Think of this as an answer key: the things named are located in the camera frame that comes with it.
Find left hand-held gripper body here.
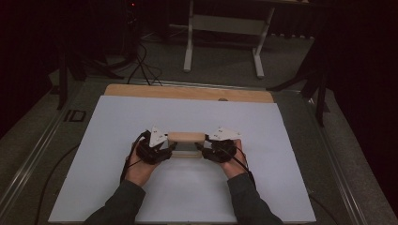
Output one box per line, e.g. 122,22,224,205
135,125,170,166

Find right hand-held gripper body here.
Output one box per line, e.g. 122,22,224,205
202,126,243,164

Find wooden picture frame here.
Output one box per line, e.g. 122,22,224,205
166,131,207,159

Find person's right hand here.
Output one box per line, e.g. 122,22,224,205
218,138,251,180

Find person's left hand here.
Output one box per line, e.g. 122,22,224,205
124,142,161,188

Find white table cover board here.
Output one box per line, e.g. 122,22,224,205
48,95,317,225

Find black floor socket plate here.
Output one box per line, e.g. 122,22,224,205
63,109,87,124

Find black tripod stand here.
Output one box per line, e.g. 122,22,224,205
267,31,330,128

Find black metal stand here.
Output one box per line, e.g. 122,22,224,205
55,46,126,111

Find dark equipment with red light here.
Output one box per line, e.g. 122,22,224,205
123,0,141,62

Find black floor cables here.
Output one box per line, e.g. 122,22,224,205
126,40,164,87

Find thin black floor cable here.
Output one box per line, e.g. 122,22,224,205
33,142,82,225
308,191,342,225

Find metal floor rail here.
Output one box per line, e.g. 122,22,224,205
0,104,69,218
303,95,368,225

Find white metal table frame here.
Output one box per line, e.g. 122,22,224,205
182,0,311,80

